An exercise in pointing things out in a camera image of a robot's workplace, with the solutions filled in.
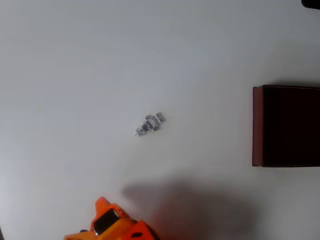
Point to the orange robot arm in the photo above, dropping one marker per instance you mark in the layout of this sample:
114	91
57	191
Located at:
100	210

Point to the small grey toy figure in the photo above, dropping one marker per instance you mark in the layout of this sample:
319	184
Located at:
150	123

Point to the dark brown open box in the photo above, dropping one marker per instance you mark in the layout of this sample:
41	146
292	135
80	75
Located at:
290	127

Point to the black object at frame corner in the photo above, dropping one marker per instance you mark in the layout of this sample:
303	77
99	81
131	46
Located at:
312	3

